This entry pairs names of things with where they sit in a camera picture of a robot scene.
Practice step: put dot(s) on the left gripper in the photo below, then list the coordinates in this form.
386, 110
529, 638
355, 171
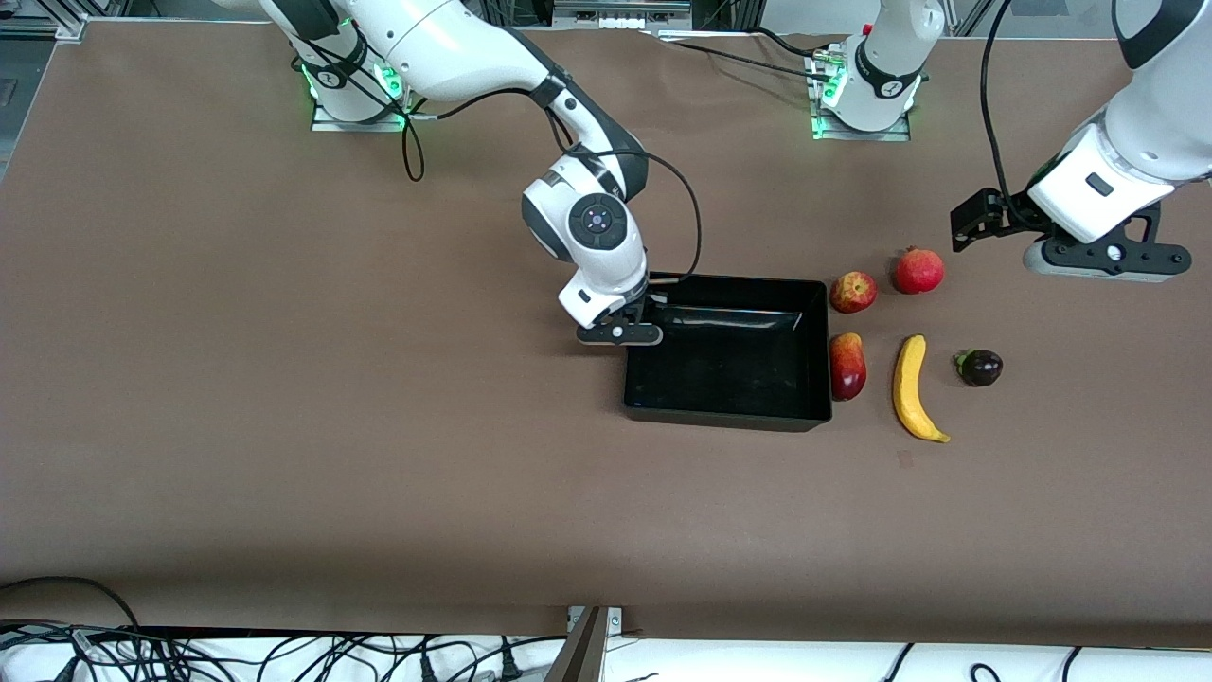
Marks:
1006, 219

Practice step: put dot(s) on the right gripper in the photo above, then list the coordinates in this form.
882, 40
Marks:
655, 309

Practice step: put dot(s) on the black plastic box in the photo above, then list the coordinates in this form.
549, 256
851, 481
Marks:
729, 369

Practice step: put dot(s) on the red yellow apple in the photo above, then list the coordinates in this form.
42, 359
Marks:
853, 293

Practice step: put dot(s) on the yellow banana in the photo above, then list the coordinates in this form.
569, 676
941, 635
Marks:
909, 384

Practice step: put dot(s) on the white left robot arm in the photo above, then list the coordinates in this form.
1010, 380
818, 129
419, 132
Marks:
1165, 118

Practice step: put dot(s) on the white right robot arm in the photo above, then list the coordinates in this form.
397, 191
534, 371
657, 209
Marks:
445, 43

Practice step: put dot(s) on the red pomegranate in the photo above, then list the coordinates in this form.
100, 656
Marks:
918, 272

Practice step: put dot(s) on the dark purple eggplant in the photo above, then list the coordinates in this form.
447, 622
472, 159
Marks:
983, 368

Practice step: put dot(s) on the red mango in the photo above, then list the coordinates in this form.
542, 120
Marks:
848, 367

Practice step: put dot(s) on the grey power strip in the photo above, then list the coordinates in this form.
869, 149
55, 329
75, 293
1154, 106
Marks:
620, 21

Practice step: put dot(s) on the brown table cover sheet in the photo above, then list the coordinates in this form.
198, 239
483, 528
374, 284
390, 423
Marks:
379, 521

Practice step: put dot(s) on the dark aluminium bar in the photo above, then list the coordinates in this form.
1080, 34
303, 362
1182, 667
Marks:
579, 654

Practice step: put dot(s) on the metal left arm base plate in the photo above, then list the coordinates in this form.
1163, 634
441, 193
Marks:
828, 134

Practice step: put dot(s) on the metal table edge bracket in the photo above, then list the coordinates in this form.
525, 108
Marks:
615, 619

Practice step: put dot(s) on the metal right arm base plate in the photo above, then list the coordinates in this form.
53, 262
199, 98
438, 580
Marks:
327, 124

